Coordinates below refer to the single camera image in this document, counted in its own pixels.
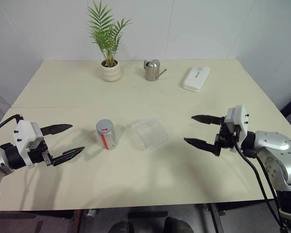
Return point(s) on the white oblong case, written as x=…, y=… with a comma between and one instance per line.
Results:
x=195, y=78

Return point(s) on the black table frame leg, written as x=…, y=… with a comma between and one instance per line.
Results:
x=215, y=218

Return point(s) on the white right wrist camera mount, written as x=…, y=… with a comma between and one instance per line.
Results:
x=241, y=116

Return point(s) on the cream ribbed plant pot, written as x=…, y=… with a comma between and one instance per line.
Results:
x=111, y=74

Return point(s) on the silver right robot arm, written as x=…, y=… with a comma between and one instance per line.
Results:
x=274, y=143

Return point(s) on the brown table frame leg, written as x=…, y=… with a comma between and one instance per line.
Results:
x=75, y=222

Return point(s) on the dark rounded shape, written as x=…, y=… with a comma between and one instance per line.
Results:
x=121, y=228
x=178, y=225

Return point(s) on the steel watering can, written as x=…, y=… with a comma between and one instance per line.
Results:
x=152, y=71

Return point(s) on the clear plastic container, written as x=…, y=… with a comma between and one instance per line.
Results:
x=149, y=134

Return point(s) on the white red cylindrical can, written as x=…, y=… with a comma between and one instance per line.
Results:
x=110, y=141

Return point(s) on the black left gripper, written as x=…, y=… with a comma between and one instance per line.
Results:
x=37, y=155

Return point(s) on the green palm plant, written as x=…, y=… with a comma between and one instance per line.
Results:
x=106, y=36

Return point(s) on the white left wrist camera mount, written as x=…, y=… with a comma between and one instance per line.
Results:
x=21, y=136

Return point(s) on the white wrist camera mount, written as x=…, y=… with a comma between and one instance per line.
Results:
x=241, y=116
x=21, y=136

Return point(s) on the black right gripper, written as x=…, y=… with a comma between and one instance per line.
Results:
x=226, y=138

